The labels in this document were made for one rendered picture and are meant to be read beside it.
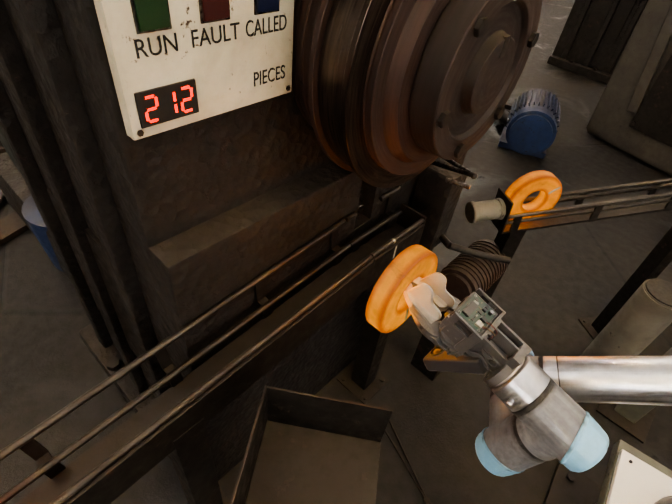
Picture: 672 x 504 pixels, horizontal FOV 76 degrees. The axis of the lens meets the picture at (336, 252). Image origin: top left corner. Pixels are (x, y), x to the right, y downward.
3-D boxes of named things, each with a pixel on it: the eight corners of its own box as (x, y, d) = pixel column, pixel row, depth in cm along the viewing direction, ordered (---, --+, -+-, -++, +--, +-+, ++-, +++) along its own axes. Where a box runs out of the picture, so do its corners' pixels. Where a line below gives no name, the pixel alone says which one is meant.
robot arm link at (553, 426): (559, 484, 61) (609, 468, 55) (499, 422, 64) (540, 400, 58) (574, 446, 66) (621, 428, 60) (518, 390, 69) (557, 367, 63)
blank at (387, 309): (366, 280, 64) (384, 292, 62) (428, 227, 71) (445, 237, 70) (362, 337, 75) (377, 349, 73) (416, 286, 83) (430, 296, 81)
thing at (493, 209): (463, 214, 121) (467, 197, 117) (492, 210, 123) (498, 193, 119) (472, 228, 117) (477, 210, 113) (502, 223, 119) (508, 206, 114)
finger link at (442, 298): (425, 249, 69) (468, 291, 66) (410, 268, 73) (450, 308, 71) (413, 258, 67) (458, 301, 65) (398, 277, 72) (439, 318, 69)
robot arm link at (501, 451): (510, 425, 78) (555, 402, 70) (511, 489, 70) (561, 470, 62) (473, 405, 78) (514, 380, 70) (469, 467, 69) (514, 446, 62)
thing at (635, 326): (556, 385, 158) (639, 290, 123) (569, 365, 165) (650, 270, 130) (589, 407, 153) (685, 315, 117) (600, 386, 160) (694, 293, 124)
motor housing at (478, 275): (401, 366, 158) (441, 261, 121) (435, 332, 170) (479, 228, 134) (431, 389, 152) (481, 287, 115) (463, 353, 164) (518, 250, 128)
